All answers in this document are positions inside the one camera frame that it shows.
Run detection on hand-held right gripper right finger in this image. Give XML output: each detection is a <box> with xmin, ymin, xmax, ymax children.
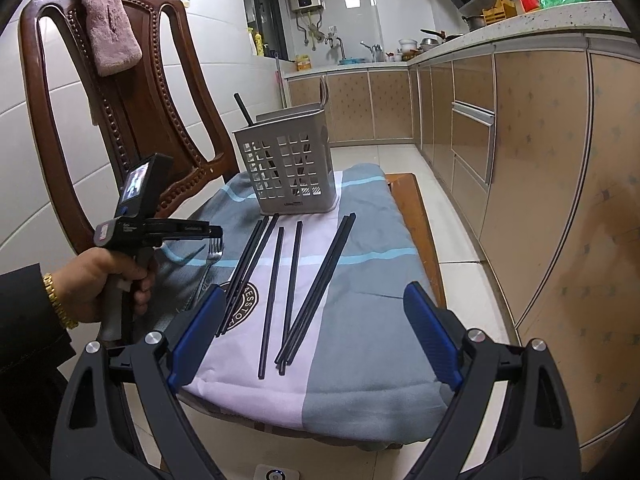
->
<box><xmin>402</xmin><ymin>281</ymin><xmax>583</xmax><ymax>480</ymax></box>

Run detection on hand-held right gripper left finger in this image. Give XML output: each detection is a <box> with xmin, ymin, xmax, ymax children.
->
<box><xmin>50</xmin><ymin>285</ymin><xmax>228</xmax><ymax>480</ymax></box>

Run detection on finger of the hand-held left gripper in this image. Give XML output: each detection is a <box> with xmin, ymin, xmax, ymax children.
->
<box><xmin>150</xmin><ymin>219</ymin><xmax>224</xmax><ymax>247</ymax></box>

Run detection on silver metal fork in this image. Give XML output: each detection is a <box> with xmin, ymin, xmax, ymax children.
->
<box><xmin>190</xmin><ymin>237</ymin><xmax>224</xmax><ymax>311</ymax></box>

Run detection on set of black chopsticks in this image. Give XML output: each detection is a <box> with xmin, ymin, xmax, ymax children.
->
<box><xmin>215</xmin><ymin>212</ymin><xmax>357</xmax><ymax>380</ymax></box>

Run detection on grey plastic utensil basket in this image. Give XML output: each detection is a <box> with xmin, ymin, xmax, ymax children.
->
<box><xmin>231</xmin><ymin>102</ymin><xmax>337</xmax><ymax>215</ymax></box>

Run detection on person's left forearm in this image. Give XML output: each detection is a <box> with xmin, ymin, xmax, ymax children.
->
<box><xmin>0</xmin><ymin>262</ymin><xmax>76</xmax><ymax>376</ymax></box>

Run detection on person's left hand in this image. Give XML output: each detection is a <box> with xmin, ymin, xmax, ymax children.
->
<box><xmin>50</xmin><ymin>247</ymin><xmax>157</xmax><ymax>325</ymax></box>

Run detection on grey pink striped cloth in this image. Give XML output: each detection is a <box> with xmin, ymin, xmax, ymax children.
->
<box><xmin>150</xmin><ymin>162</ymin><xmax>453</xmax><ymax>448</ymax></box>

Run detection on dark wooden carved chair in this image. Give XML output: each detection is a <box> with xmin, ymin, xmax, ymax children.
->
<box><xmin>19</xmin><ymin>0</ymin><xmax>436</xmax><ymax>453</ymax></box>

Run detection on orange wooden board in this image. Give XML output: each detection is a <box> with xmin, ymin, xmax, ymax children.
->
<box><xmin>387</xmin><ymin>172</ymin><xmax>448</xmax><ymax>311</ymax></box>

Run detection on gold wristwatch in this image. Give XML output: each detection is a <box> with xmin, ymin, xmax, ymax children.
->
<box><xmin>42</xmin><ymin>272</ymin><xmax>80</xmax><ymax>331</ymax></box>

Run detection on pink broom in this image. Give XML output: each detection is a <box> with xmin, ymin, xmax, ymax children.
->
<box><xmin>272</xmin><ymin>50</ymin><xmax>290</xmax><ymax>111</ymax></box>

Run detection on pink towel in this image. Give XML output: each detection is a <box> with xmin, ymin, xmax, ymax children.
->
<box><xmin>75</xmin><ymin>0</ymin><xmax>143</xmax><ymax>78</ymax></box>

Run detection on beige kitchen cabinets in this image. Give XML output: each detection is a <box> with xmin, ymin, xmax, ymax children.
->
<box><xmin>282</xmin><ymin>30</ymin><xmax>640</xmax><ymax>461</ymax></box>

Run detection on person's dark jacket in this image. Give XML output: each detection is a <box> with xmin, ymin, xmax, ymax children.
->
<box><xmin>0</xmin><ymin>355</ymin><xmax>71</xmax><ymax>480</ymax></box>

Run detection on dark window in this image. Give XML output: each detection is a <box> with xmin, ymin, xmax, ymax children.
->
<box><xmin>239</xmin><ymin>0</ymin><xmax>291</xmax><ymax>61</ymax></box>

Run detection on black frying pan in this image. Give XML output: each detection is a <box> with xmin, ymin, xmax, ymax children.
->
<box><xmin>420</xmin><ymin>27</ymin><xmax>463</xmax><ymax>43</ymax></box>

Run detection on yellow wooden rack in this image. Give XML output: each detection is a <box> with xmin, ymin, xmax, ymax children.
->
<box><xmin>482</xmin><ymin>0</ymin><xmax>517</xmax><ymax>25</ymax></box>

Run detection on speckled kitchen countertop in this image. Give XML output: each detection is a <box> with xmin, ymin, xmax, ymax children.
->
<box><xmin>282</xmin><ymin>0</ymin><xmax>632</xmax><ymax>81</ymax></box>

